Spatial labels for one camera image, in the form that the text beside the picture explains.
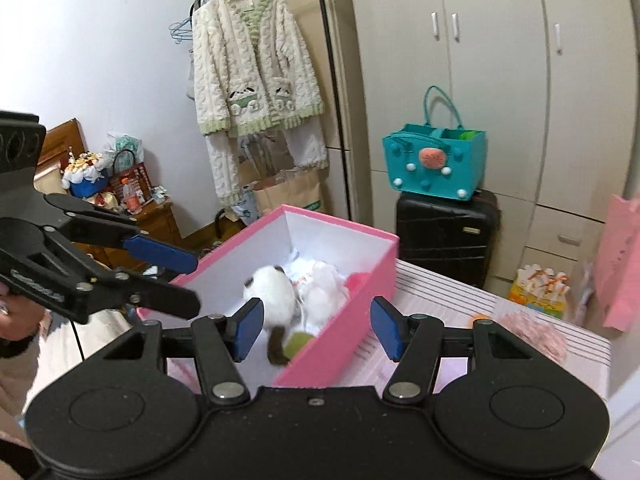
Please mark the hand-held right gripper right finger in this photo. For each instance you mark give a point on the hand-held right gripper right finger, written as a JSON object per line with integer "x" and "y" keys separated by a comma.
{"x": 387, "y": 327}

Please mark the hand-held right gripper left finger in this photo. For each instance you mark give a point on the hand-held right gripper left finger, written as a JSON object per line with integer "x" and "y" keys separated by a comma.
{"x": 247, "y": 327}

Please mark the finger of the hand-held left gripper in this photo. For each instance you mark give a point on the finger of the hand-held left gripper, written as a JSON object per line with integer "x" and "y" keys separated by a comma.
{"x": 165, "y": 297}
{"x": 160, "y": 255}

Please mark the white brown plush dog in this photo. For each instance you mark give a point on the white brown plush dog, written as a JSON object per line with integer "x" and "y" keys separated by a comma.
{"x": 272, "y": 295}

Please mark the pink cardboard box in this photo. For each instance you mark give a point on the pink cardboard box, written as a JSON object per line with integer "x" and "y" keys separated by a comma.
{"x": 340, "y": 345}

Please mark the olive green plush ball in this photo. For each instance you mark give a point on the olive green plush ball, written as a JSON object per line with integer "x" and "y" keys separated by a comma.
{"x": 298, "y": 342}

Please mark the red fluffy pompom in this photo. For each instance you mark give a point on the red fluffy pompom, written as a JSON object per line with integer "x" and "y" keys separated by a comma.
{"x": 357, "y": 280}

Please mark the white fluffy soft toy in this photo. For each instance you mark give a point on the white fluffy soft toy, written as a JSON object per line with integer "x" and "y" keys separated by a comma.
{"x": 325, "y": 290}

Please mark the person's left forearm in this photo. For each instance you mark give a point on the person's left forearm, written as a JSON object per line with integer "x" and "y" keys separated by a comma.
{"x": 12, "y": 385}

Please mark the person's left hand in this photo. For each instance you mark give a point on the person's left hand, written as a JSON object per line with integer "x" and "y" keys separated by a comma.
{"x": 20, "y": 320}

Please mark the wooden nightstand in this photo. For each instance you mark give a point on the wooden nightstand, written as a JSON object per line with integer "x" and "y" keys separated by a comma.
{"x": 160, "y": 225}

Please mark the red patterned basket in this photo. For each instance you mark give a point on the red patterned basket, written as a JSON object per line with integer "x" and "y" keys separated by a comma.
{"x": 131, "y": 200}

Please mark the small orange ball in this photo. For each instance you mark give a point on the small orange ball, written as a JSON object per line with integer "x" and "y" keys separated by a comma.
{"x": 481, "y": 318}

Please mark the plush flower bouquet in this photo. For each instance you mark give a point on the plush flower bouquet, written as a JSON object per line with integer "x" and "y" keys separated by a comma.
{"x": 85, "y": 175}

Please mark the white printed plastic bag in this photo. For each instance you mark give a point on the white printed plastic bag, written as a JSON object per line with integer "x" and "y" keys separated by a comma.
{"x": 247, "y": 207}

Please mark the black suitcase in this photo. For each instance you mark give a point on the black suitcase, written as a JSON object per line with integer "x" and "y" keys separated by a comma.
{"x": 440, "y": 240}

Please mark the clear plastic bag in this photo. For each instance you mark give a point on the clear plastic bag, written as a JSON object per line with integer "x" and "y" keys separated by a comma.
{"x": 125, "y": 147}

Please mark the brown paper bag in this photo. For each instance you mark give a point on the brown paper bag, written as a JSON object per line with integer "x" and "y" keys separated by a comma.
{"x": 300, "y": 190}

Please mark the pink floral scrunchie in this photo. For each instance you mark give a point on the pink floral scrunchie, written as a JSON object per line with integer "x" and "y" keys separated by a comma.
{"x": 540, "y": 335}

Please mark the teal felt tote bag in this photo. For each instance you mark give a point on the teal felt tote bag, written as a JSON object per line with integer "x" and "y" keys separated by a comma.
{"x": 400, "y": 170}

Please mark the white hanging cloth bag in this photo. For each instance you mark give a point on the white hanging cloth bag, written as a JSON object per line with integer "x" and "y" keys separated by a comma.
{"x": 190, "y": 85}

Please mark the striped pink tablecloth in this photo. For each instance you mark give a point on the striped pink tablecloth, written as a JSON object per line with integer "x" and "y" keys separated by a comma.
{"x": 575, "y": 375}

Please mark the cream fluffy cardigan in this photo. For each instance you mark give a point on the cream fluffy cardigan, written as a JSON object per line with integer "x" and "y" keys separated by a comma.
{"x": 235, "y": 60}

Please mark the pink paper bag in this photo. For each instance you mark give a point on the pink paper bag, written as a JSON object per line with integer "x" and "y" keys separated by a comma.
{"x": 622, "y": 270}

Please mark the black clothes rack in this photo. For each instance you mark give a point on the black clothes rack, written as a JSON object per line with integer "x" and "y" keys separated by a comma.
{"x": 332, "y": 85}

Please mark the beige wardrobe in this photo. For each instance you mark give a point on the beige wardrobe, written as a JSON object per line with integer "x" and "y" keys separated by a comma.
{"x": 500, "y": 85}

